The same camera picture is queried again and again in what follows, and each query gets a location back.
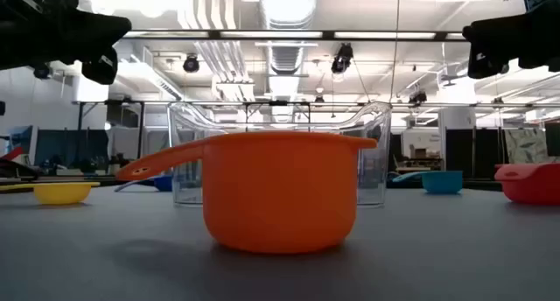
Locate floral patterned cloth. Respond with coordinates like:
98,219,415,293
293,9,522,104
504,128,549,165

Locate red measuring cup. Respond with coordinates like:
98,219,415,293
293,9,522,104
493,162,560,206

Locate black hanging camera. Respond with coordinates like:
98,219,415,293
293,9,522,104
331,42,354,74
182,53,201,74

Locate black distant frame bar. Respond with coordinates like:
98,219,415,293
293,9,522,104
72,100,560,110

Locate small red object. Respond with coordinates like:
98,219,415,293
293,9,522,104
0,146,24,162

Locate clear plastic basket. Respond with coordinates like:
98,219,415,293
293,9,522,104
167,101,393,207

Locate silver ventilation duct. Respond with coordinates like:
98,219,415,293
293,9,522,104
257,0,319,125

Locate black partition panel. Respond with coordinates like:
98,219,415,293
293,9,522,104
445,128,504,179

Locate cyan measuring cup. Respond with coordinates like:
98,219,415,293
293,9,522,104
391,170,464,195

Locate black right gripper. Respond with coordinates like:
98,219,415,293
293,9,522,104
462,0,560,80

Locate blue measuring cup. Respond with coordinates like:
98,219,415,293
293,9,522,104
114,173,174,193

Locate orange measuring cup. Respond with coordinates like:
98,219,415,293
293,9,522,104
115,131,378,255

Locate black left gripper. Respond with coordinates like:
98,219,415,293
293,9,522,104
0,0,132,86

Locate yellow measuring cup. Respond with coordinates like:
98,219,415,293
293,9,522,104
0,181,101,206

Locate blue partition panel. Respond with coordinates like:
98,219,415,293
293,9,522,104
34,128,109,167

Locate black overhead frame bar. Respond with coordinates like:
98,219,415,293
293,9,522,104
122,29,466,42

